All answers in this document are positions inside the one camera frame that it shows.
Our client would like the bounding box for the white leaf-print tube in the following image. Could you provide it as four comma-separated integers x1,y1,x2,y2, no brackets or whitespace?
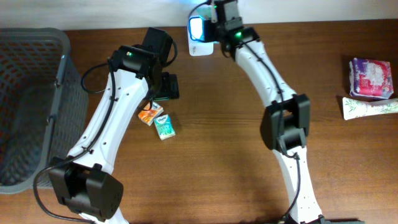
342,97,397,120

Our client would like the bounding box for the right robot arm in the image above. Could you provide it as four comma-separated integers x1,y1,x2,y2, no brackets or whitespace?
199,1,330,223

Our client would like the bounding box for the mint green wipes pouch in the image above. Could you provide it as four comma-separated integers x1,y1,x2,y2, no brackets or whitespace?
195,5,215,20

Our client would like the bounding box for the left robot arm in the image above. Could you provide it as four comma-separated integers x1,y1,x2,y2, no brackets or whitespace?
46,27,180,223

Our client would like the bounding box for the red purple pad package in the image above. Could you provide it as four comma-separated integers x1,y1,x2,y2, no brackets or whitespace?
349,58,394,100

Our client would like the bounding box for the teal Kleenex tissue pack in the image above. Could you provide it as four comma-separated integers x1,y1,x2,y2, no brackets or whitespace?
154,114,176,140

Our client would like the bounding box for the grey plastic mesh basket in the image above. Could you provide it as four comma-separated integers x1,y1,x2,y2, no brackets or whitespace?
1,28,88,194

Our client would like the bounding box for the white barcode scanner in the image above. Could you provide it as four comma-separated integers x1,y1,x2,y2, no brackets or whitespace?
187,16,214,57

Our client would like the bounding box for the orange Kleenex tissue pack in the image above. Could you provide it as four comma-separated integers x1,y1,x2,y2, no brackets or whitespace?
137,101,164,126

